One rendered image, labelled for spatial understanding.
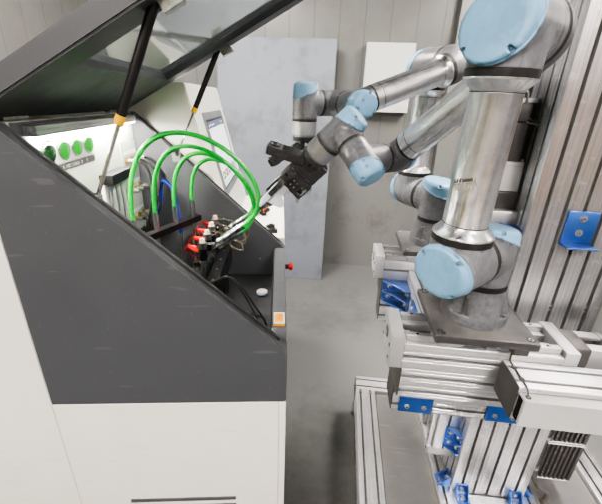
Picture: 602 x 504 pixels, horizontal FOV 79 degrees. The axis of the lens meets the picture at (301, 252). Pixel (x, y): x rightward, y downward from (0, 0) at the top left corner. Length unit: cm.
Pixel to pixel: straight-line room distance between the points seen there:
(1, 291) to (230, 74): 266
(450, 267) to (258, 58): 279
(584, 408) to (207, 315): 81
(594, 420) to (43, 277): 118
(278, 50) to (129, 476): 291
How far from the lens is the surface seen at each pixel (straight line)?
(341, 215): 349
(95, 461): 126
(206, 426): 108
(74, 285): 92
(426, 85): 122
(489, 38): 70
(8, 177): 89
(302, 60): 324
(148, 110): 149
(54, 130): 98
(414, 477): 167
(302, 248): 325
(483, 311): 92
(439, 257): 74
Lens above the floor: 151
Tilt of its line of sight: 23 degrees down
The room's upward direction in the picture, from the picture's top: 2 degrees clockwise
